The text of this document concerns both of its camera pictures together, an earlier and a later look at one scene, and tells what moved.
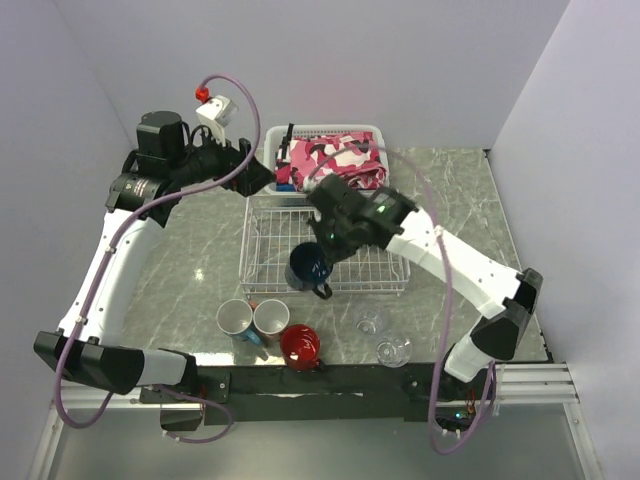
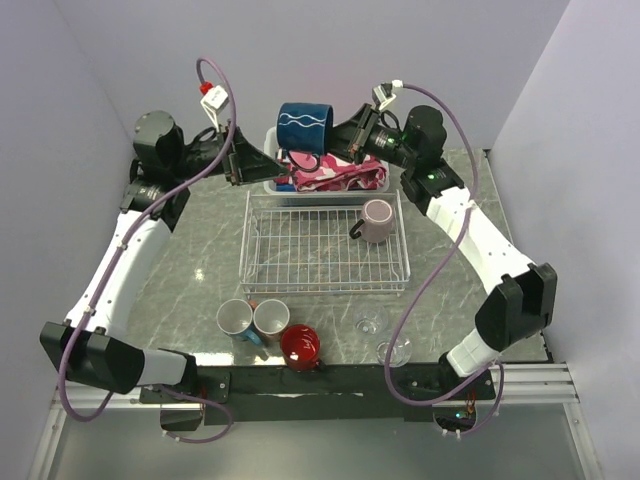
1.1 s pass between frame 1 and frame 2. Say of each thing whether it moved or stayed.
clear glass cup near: stayed
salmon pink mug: stayed
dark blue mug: moved
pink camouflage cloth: stayed
